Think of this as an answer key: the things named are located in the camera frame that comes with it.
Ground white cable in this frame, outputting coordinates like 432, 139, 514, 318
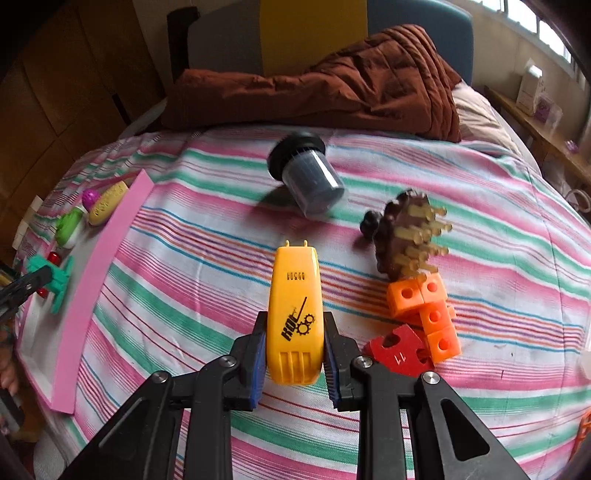
564, 185, 591, 214

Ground green white toy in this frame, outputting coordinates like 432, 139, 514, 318
55, 207, 86, 250

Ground orange linked cubes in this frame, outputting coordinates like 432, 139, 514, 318
387, 272, 462, 365

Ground rust brown quilt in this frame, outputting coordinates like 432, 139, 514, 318
161, 24, 462, 143

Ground red plastic toy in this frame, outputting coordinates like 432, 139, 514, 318
38, 250, 61, 297

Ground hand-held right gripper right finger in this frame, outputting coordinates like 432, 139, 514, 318
322, 311, 532, 480

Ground striped bed sheet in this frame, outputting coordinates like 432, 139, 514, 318
14, 124, 591, 480

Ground wooden side desk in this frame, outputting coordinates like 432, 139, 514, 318
485, 85, 591, 185

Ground beige pillow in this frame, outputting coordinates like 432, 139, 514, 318
451, 82, 541, 171

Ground yellow corn toy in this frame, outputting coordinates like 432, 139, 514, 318
88, 181, 130, 227

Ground green spool toy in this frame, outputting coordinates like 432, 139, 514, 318
25, 255, 75, 315

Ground grey yellow blue headboard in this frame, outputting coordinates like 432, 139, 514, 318
187, 0, 474, 86

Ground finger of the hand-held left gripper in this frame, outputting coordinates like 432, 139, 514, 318
0, 265, 52, 324

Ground yellow plastic toy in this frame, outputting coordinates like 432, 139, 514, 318
268, 240, 325, 386

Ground white box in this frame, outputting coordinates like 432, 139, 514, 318
516, 58, 546, 116

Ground purple box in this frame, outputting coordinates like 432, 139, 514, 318
536, 92, 564, 125

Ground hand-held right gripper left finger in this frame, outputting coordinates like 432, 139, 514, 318
60, 311, 269, 480

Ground window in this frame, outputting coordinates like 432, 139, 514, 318
480, 0, 578, 65

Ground brown spiky toy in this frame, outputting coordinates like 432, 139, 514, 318
360, 189, 450, 282

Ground person's left hand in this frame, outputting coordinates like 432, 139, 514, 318
0, 355, 20, 393

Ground black grey jar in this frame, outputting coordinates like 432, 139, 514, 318
268, 131, 346, 219

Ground red puzzle piece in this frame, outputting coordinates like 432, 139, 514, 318
364, 324, 435, 378

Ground pink white tray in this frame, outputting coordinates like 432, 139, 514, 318
14, 168, 155, 415

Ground orange plastic toy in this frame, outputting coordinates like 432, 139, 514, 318
577, 408, 591, 455

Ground wooden wardrobe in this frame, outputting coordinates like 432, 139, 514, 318
0, 0, 167, 259

